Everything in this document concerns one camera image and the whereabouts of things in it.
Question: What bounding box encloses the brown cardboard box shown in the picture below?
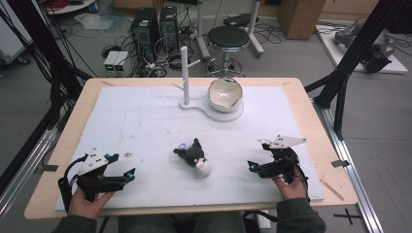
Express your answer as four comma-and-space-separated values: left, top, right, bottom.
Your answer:
277, 0, 327, 41

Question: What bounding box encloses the black metal frame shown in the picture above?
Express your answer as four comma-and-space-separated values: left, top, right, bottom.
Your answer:
304, 0, 412, 142

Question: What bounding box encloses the black tape piece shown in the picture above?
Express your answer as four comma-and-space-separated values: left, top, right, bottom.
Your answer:
330, 159, 351, 169

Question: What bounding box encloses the clear plastic sheet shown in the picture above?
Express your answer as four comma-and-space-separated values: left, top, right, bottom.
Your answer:
73, 12, 126, 33

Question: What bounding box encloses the black round stool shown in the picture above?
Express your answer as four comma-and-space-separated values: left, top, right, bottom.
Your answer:
205, 25, 252, 79

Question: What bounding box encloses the black frame with cables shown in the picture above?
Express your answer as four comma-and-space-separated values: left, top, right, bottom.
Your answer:
0, 0, 93, 197

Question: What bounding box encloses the black computer tower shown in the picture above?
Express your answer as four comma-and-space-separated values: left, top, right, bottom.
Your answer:
158, 5, 180, 50
130, 7, 161, 64

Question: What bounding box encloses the person's left hand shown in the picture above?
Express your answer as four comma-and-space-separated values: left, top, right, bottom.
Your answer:
67, 186, 115, 220

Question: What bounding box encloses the white metal stand frame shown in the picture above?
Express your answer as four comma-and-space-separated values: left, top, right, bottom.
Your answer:
194, 0, 266, 60

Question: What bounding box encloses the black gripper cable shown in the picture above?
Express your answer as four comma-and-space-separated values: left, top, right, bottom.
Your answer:
285, 154, 311, 202
57, 153, 89, 214

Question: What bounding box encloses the aluminium rail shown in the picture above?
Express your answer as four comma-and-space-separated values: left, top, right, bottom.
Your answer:
0, 128, 58, 216
311, 98, 386, 233

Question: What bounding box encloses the thin wooden stick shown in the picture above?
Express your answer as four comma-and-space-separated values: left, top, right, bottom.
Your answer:
319, 179, 345, 202

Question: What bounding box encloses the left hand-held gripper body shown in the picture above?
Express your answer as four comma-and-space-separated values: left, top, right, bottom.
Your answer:
76, 148, 128, 203

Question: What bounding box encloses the white platform board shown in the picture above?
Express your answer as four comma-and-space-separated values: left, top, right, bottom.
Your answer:
315, 23, 409, 75

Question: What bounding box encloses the white eggshell-shaped bowl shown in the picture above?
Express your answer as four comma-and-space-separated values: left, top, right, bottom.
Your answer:
207, 77, 244, 114

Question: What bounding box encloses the black flat case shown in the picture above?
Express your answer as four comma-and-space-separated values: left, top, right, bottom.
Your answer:
223, 13, 260, 29

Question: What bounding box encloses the white power supply box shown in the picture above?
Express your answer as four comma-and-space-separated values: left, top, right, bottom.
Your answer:
103, 50, 120, 73
113, 50, 129, 73

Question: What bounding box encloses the white stand with pole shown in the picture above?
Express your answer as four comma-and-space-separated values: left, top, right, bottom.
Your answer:
171, 46, 245, 123

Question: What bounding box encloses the person's right hand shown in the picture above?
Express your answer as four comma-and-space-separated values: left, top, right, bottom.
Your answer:
271, 176, 308, 202

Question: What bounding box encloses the white foam mat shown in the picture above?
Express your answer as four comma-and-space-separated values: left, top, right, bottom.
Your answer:
53, 84, 326, 212

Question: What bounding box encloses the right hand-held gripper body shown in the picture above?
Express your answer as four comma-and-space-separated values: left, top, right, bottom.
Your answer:
257, 134, 308, 184

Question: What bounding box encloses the wooden table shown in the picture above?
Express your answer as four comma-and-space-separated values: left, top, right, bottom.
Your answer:
23, 77, 360, 221

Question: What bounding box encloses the white round table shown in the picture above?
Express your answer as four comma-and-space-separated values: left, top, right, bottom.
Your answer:
40, 0, 99, 17

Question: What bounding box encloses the black and white plush doll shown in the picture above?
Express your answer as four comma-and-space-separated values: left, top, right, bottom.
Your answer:
172, 138, 214, 180

